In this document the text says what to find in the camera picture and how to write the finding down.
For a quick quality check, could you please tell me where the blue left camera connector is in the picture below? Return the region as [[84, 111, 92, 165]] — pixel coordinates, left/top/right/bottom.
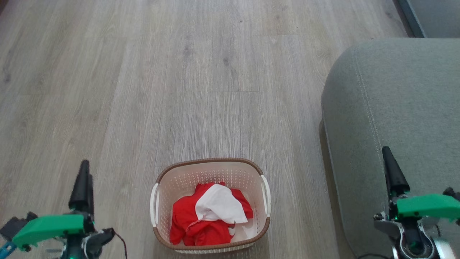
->
[[0, 242, 17, 258]]

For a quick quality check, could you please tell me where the red cloth garment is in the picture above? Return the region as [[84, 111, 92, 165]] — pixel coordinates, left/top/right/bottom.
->
[[170, 182, 254, 246]]

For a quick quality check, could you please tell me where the white perforated laundry basket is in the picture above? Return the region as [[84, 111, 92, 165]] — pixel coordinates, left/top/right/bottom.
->
[[150, 158, 271, 254]]

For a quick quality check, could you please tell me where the red and white garment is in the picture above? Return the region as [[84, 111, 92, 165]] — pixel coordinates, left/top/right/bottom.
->
[[194, 183, 249, 225]]

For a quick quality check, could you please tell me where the dark grey baseboard panel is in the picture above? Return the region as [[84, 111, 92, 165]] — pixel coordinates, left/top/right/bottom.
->
[[393, 0, 460, 38]]

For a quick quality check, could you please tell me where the grey fabric sofa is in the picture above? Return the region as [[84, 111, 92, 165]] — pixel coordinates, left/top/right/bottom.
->
[[320, 37, 460, 259]]

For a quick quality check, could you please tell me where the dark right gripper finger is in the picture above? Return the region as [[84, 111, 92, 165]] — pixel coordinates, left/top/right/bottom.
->
[[382, 146, 410, 197]]

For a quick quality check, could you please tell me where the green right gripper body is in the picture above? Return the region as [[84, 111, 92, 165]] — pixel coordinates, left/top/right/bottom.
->
[[373, 194, 460, 259]]

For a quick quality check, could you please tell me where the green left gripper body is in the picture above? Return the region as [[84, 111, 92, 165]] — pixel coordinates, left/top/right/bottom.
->
[[12, 213, 116, 259]]

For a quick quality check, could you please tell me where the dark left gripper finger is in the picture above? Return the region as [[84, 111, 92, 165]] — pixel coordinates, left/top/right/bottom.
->
[[69, 160, 91, 213], [89, 175, 95, 217]]

